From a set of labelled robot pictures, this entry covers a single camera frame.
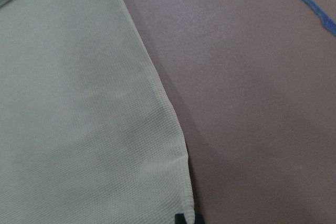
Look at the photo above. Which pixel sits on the green long-sleeve shirt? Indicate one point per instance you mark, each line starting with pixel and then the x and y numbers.
pixel 88 134

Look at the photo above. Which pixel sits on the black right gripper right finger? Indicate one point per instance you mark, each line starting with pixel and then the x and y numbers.
pixel 199 219

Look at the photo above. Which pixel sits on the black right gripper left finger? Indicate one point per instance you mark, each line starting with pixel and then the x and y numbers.
pixel 179 219

